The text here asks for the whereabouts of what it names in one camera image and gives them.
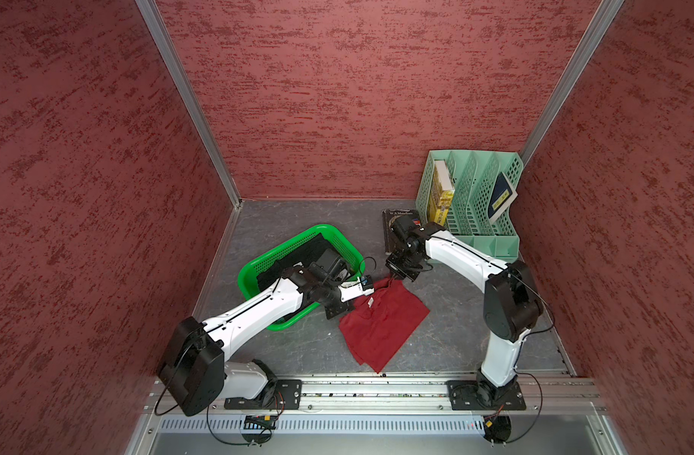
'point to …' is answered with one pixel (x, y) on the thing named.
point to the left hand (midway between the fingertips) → (346, 308)
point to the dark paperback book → (388, 214)
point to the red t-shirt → (383, 322)
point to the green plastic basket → (247, 278)
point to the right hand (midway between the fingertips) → (389, 278)
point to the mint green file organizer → (467, 221)
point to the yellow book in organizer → (442, 192)
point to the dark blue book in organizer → (503, 195)
